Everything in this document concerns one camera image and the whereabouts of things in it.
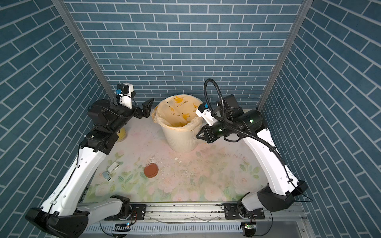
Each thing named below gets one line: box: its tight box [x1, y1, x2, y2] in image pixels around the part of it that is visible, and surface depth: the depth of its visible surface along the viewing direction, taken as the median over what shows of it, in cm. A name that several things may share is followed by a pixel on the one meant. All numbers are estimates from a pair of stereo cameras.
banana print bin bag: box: [151, 94, 203, 131], surface depth 89 cm
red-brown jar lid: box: [143, 163, 159, 179], surface depth 89 cm
